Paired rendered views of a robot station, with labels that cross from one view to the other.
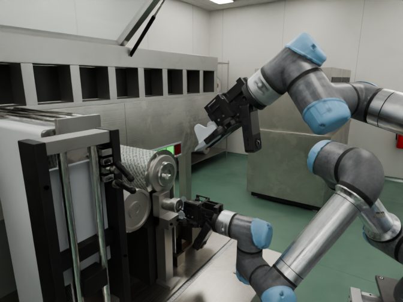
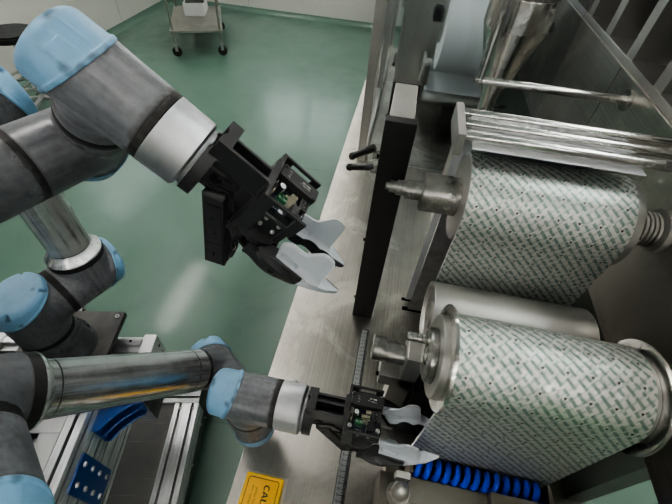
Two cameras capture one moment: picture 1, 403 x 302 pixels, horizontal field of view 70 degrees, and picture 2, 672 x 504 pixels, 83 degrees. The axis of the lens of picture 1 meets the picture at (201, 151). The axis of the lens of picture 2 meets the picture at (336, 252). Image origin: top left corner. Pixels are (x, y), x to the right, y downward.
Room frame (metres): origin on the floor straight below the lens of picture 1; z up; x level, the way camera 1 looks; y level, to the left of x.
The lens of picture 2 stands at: (1.01, -0.14, 1.73)
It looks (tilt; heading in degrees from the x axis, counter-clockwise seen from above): 47 degrees down; 153
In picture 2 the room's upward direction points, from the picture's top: 5 degrees clockwise
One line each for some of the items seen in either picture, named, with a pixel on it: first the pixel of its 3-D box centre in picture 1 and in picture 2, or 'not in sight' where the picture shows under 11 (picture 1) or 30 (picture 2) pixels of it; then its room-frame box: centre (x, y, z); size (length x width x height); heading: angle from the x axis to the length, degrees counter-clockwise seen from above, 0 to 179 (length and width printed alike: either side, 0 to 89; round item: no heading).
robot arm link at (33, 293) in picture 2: not in sight; (31, 308); (0.33, -0.53, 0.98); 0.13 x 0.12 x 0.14; 124
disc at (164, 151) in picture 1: (161, 173); (442, 356); (0.85, 0.12, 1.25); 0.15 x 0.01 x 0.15; 146
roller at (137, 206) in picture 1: (106, 199); (500, 328); (0.81, 0.29, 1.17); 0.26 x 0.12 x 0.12; 56
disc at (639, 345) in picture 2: not in sight; (630, 394); (0.98, 0.33, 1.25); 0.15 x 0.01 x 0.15; 146
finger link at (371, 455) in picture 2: not in sight; (376, 447); (0.89, 0.03, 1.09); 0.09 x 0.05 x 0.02; 47
